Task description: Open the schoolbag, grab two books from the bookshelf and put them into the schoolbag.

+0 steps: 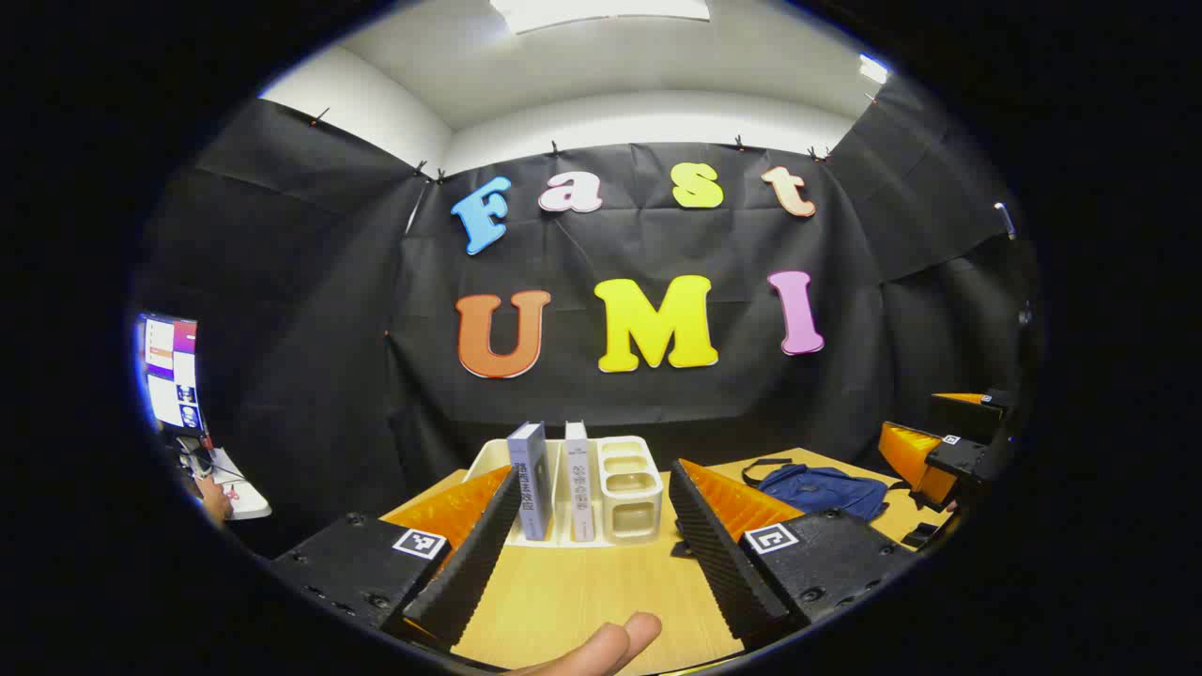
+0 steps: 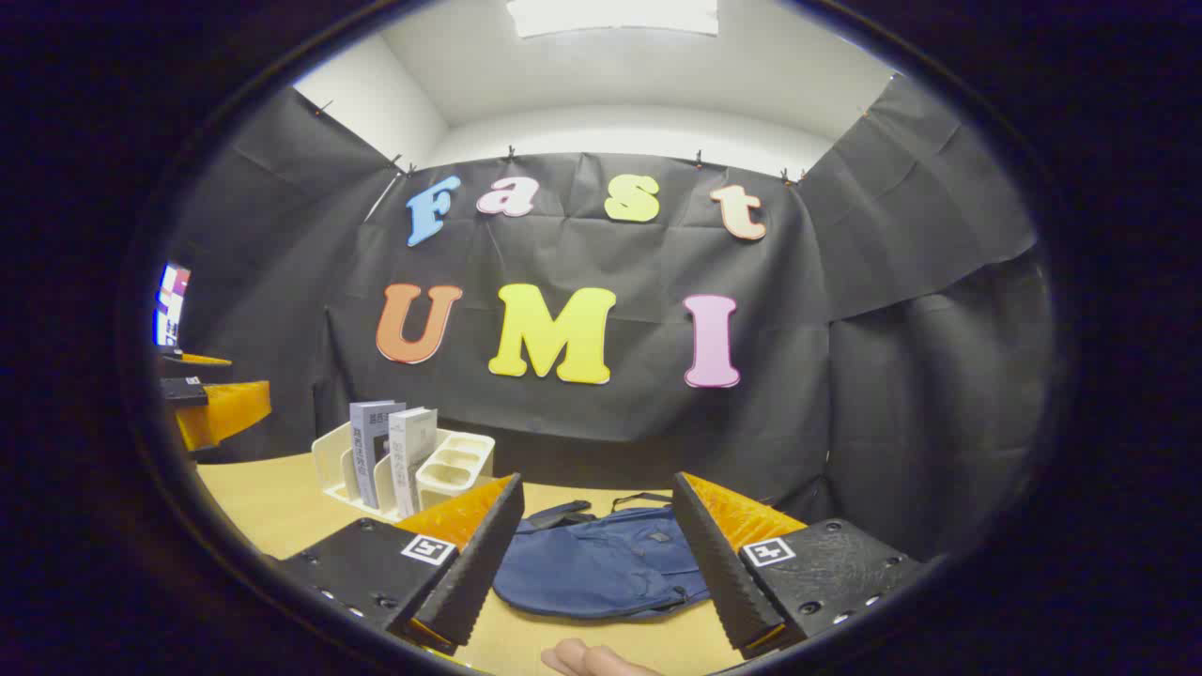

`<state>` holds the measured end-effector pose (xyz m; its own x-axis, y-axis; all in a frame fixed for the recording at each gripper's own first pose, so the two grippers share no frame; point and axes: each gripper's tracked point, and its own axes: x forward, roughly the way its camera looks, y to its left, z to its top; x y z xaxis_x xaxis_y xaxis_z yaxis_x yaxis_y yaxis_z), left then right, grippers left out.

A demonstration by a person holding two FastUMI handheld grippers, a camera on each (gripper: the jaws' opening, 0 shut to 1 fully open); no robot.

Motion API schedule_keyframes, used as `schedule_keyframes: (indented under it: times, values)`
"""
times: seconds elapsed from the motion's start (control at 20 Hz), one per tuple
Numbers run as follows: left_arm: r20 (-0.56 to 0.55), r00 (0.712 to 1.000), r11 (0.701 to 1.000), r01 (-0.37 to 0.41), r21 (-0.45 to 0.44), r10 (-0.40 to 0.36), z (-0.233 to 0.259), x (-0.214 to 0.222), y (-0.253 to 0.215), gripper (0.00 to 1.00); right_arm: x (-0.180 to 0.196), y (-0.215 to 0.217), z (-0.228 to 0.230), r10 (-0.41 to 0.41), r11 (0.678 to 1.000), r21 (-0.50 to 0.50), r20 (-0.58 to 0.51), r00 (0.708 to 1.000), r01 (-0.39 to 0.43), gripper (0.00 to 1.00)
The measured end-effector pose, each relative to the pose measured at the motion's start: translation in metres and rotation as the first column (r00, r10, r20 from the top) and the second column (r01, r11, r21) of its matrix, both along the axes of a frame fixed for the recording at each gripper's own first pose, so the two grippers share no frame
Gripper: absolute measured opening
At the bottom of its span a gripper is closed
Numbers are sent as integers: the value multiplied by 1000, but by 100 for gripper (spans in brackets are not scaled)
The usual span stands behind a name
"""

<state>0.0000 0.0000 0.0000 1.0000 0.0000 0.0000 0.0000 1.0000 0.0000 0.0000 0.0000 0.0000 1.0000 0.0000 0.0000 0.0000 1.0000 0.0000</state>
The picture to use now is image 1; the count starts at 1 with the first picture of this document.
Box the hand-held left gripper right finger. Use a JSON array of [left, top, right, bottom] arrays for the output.
[[667, 458, 917, 652]]

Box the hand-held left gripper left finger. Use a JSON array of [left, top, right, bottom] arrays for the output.
[[270, 465, 524, 651]]

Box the grey book with black print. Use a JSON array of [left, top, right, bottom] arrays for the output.
[[507, 422, 555, 543]]

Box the white plastic bookshelf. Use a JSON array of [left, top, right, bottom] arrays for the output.
[[463, 434, 665, 548]]

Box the white book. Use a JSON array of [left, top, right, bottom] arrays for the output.
[[563, 421, 598, 544]]

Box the blue schoolbag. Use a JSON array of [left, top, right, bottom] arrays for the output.
[[742, 457, 891, 523]]

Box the computer monitor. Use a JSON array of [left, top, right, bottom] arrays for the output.
[[136, 313, 206, 435]]

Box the large ceiling light panel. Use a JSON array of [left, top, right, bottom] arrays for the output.
[[488, 0, 712, 36]]

